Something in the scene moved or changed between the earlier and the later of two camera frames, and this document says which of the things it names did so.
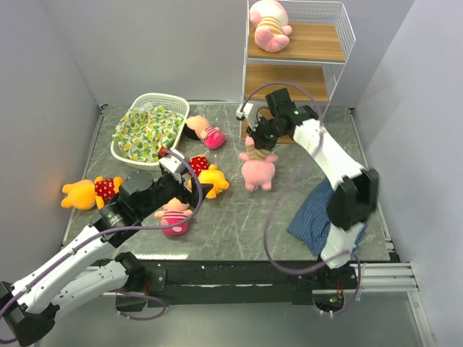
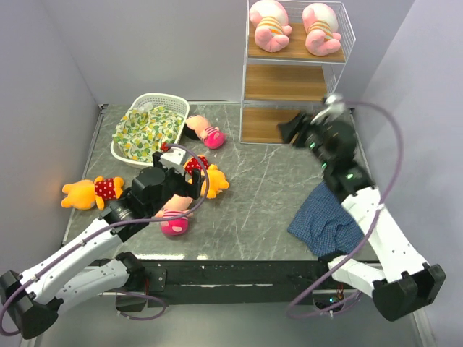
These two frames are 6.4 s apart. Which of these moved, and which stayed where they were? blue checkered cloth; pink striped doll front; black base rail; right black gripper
Moved: right black gripper
Stayed: black base rail; pink striped doll front; blue checkered cloth
